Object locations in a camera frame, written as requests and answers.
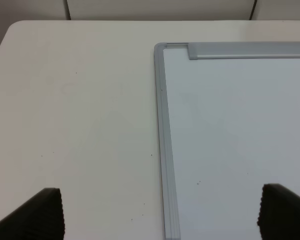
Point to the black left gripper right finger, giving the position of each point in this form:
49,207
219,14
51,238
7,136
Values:
279,213

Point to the white board with grey frame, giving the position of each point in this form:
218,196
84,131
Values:
228,123

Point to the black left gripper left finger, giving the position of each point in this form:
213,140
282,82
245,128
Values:
39,218

